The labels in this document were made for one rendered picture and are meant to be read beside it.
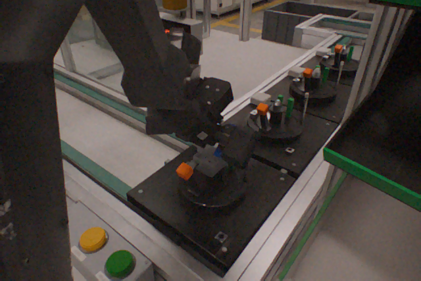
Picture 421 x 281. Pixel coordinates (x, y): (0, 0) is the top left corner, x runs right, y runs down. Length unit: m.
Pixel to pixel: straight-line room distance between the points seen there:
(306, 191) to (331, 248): 0.20
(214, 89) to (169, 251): 0.27
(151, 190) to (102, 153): 0.25
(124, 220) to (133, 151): 0.25
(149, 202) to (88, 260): 0.13
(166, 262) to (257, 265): 0.14
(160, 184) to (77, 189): 0.17
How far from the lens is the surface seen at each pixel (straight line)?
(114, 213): 0.60
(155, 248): 0.54
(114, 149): 0.81
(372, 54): 0.40
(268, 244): 0.55
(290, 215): 0.58
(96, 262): 0.54
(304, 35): 1.68
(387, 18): 0.38
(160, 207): 0.57
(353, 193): 0.46
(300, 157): 0.69
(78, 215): 0.61
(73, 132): 0.92
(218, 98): 0.45
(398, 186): 0.31
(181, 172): 0.49
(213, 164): 0.52
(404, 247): 0.45
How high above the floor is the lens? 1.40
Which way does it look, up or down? 34 degrees down
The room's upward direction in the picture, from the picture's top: straight up
